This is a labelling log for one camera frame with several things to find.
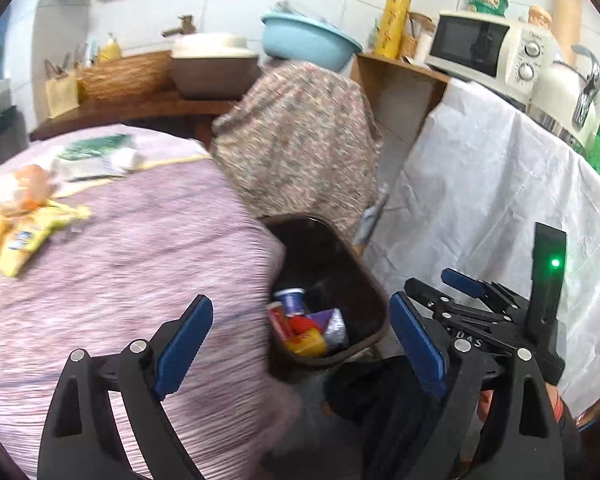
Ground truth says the yellow cylindrical snack can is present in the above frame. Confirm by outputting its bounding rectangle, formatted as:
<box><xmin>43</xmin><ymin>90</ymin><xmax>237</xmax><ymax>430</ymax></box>
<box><xmin>283</xmin><ymin>328</ymin><xmax>328</xmax><ymax>358</ymax></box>

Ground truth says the white orange drink bottle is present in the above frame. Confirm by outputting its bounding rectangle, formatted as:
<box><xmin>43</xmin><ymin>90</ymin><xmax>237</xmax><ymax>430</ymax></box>
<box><xmin>0</xmin><ymin>165</ymin><xmax>53</xmax><ymax>216</ymax></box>

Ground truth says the red foam fruit net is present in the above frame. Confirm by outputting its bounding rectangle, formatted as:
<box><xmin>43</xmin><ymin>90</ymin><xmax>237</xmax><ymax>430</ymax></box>
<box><xmin>287</xmin><ymin>315</ymin><xmax>322</xmax><ymax>336</ymax></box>

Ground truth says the dark brown trash bin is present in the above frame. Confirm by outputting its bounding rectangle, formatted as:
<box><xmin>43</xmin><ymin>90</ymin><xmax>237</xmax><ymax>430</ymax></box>
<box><xmin>260</xmin><ymin>214</ymin><xmax>389</xmax><ymax>378</ymax></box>

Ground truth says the right hand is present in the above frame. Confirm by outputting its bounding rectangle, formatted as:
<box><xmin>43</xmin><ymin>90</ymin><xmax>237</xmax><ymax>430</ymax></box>
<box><xmin>477</xmin><ymin>381</ymin><xmax>564</xmax><ymax>424</ymax></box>

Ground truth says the white plastic sheet cover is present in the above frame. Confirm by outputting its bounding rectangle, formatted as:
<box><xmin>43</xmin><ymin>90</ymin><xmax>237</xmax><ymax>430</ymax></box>
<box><xmin>363</xmin><ymin>80</ymin><xmax>600</xmax><ymax>414</ymax></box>

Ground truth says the purple striped tablecloth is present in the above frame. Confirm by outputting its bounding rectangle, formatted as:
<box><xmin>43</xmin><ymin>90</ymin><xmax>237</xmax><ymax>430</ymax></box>
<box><xmin>0</xmin><ymin>128</ymin><xmax>299</xmax><ymax>479</ymax></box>

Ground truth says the white electric kettle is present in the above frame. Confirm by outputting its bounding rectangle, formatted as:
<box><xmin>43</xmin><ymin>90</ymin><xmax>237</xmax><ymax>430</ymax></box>
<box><xmin>526</xmin><ymin>44</ymin><xmax>600</xmax><ymax>136</ymax></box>

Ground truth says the yellow biscuit packet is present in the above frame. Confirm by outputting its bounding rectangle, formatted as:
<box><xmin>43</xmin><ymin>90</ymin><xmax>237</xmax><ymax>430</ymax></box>
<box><xmin>0</xmin><ymin>200</ymin><xmax>92</xmax><ymax>278</ymax></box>

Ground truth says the floral cloth cover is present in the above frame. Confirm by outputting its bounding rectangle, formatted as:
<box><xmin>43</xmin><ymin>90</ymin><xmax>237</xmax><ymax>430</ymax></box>
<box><xmin>212</xmin><ymin>62</ymin><xmax>382</xmax><ymax>240</ymax></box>

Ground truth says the white microwave oven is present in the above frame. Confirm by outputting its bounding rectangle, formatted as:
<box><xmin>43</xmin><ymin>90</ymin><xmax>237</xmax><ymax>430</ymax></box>
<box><xmin>426</xmin><ymin>11</ymin><xmax>557</xmax><ymax>105</ymax></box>

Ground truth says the yellow wrapped roll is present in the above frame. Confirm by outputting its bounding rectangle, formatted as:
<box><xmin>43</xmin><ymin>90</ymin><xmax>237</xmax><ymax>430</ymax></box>
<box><xmin>374</xmin><ymin>0</ymin><xmax>412</xmax><ymax>58</ymax></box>

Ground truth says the green white milk carton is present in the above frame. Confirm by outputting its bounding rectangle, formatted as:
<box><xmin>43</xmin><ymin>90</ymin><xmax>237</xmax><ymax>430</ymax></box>
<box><xmin>52</xmin><ymin>133</ymin><xmax>142</xmax><ymax>182</ymax></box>

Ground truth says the light blue plastic basin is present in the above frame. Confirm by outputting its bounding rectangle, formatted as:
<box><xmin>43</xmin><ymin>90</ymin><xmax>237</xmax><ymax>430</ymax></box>
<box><xmin>261</xmin><ymin>12</ymin><xmax>363</xmax><ymax>73</ymax></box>

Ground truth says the dark wooden counter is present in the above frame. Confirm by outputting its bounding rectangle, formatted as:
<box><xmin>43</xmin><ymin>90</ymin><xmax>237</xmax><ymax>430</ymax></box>
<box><xmin>30</xmin><ymin>91</ymin><xmax>237</xmax><ymax>148</ymax></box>

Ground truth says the bamboo chopstick holder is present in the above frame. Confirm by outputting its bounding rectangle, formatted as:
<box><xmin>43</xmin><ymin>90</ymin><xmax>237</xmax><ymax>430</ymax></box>
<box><xmin>45</xmin><ymin>70</ymin><xmax>79</xmax><ymax>119</ymax></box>

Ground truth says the brown white sink basin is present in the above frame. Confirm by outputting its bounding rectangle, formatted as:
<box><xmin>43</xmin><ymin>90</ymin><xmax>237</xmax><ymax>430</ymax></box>
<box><xmin>170</xmin><ymin>32</ymin><xmax>261</xmax><ymax>101</ymax></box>

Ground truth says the woven wicker basket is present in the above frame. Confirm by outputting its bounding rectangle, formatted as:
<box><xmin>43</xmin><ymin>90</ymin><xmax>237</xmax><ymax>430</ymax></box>
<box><xmin>78</xmin><ymin>51</ymin><xmax>173</xmax><ymax>101</ymax></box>

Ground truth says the bronze faucet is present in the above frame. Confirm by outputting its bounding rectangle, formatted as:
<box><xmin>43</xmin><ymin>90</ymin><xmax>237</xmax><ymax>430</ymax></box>
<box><xmin>161</xmin><ymin>14</ymin><xmax>197</xmax><ymax>38</ymax></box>

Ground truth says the yellow soap dispenser bottle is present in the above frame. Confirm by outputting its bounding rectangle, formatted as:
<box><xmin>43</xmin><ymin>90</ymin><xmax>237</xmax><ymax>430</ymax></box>
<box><xmin>97</xmin><ymin>32</ymin><xmax>122</xmax><ymax>64</ymax></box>

